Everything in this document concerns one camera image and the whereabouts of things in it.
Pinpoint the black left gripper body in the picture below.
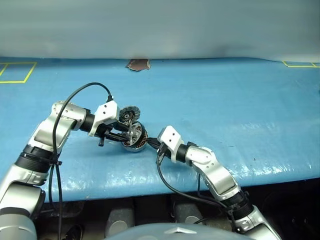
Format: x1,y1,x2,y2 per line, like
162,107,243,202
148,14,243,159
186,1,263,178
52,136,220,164
97,122,126,148

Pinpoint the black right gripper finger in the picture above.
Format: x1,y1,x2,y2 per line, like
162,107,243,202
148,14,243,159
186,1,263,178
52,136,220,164
146,137,161,149

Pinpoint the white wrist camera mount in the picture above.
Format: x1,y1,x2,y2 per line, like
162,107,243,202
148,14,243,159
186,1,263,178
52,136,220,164
156,125,185,164
87,100,120,137

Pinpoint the grey rounded cylinder shape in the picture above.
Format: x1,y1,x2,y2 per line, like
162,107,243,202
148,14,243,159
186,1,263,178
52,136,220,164
174,203,204,225
104,208,135,237

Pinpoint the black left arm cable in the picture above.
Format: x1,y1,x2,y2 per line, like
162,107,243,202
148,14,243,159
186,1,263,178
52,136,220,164
48,82,115,240

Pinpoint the blue plastic table cover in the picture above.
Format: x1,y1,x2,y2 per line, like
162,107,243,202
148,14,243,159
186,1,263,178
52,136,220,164
0,56,320,203

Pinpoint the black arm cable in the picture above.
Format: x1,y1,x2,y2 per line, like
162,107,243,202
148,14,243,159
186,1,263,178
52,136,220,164
48,82,115,240
156,149,238,233

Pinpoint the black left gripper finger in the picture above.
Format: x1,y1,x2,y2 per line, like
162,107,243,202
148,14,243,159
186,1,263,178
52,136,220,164
113,125,132,135
107,134,131,144

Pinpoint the silver spoked motor cover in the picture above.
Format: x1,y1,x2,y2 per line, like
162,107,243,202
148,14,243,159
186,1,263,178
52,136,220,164
126,121,144,145

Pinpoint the grey robot torso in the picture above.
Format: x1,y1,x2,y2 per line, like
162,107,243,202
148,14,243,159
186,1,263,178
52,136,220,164
104,223,251,240

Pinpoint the round silver motor rotor disc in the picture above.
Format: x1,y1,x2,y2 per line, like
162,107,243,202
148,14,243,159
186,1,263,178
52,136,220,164
118,105,141,125

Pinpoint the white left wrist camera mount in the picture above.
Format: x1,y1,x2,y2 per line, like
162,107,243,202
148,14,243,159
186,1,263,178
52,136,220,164
87,100,120,137

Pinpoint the motor stator with copper windings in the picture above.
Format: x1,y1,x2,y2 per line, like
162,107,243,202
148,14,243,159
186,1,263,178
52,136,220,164
121,121,150,153

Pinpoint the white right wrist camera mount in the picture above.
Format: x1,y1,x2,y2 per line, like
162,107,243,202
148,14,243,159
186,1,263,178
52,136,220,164
156,125,185,164

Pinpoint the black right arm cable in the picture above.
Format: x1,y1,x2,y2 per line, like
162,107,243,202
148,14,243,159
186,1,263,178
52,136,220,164
156,149,238,233

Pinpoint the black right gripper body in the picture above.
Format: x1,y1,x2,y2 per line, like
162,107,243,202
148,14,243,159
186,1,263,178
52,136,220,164
156,142,168,165

